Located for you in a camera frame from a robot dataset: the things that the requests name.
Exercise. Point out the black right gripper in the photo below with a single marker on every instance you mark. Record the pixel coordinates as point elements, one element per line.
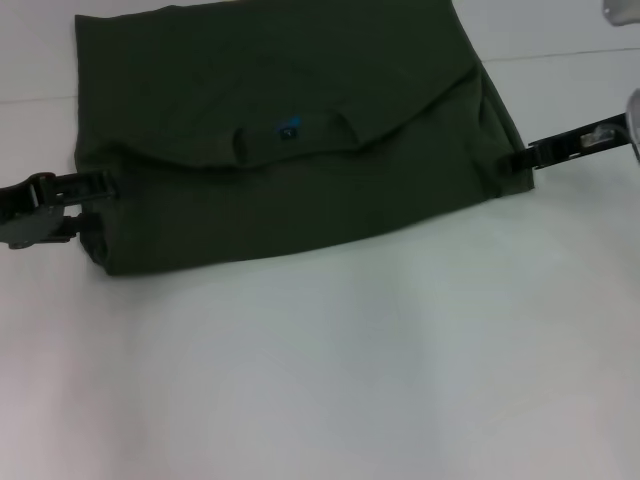
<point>585,142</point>

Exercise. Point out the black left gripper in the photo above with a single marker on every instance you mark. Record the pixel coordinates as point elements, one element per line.
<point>30,215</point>

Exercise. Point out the dark green FREE T-shirt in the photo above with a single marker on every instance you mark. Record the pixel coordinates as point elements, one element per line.
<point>300,150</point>

